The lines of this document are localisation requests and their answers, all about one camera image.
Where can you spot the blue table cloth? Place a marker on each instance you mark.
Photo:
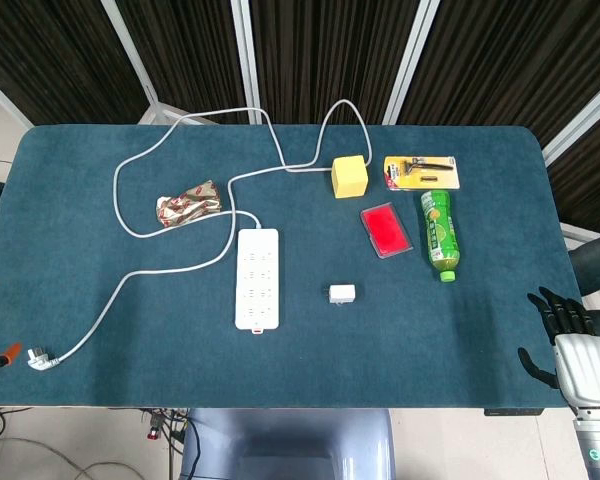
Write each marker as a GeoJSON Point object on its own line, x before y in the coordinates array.
{"type": "Point", "coordinates": [380, 350]}

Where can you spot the razor in yellow package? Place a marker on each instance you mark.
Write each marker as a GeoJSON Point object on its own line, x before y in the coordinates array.
{"type": "Point", "coordinates": [422, 173]}

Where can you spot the small red black device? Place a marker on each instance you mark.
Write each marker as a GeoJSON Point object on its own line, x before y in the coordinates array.
{"type": "Point", "coordinates": [153, 431]}

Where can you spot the white power strip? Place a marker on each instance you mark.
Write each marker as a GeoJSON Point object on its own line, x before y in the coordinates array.
{"type": "Point", "coordinates": [257, 280]}

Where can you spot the green tea bottle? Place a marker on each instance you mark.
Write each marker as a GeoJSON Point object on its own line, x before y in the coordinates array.
{"type": "Point", "coordinates": [440, 235]}

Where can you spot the orange black clamp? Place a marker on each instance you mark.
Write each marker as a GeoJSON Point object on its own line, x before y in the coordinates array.
{"type": "Point", "coordinates": [7, 352]}

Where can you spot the gold red snack wrapper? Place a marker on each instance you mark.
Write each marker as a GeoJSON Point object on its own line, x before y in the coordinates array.
{"type": "Point", "coordinates": [190, 204]}

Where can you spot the red ink pad box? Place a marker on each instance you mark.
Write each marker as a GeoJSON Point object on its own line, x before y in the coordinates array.
{"type": "Point", "coordinates": [386, 230]}

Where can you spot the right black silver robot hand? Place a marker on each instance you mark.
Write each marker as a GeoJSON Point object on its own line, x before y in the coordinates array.
{"type": "Point", "coordinates": [582, 365]}

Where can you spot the dark grey rounded chair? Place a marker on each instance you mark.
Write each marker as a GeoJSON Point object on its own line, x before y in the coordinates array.
{"type": "Point", "coordinates": [595, 260]}

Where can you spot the dark slatted partition panel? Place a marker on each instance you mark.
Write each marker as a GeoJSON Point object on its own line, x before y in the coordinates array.
{"type": "Point", "coordinates": [45, 55]}
{"type": "Point", "coordinates": [505, 60]}
{"type": "Point", "coordinates": [330, 50]}
{"type": "Point", "coordinates": [190, 50]}

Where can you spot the yellow sponge cube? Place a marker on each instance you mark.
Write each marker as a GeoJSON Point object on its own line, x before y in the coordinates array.
{"type": "Point", "coordinates": [349, 177]}

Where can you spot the black desk control panel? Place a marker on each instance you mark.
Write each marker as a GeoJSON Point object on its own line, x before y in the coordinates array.
{"type": "Point", "coordinates": [512, 412]}

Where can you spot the grey-blue robot torso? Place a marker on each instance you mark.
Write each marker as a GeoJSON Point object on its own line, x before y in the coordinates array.
{"type": "Point", "coordinates": [285, 445]}

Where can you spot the white power adapter plug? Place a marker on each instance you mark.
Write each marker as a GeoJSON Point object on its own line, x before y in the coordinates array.
{"type": "Point", "coordinates": [342, 294]}

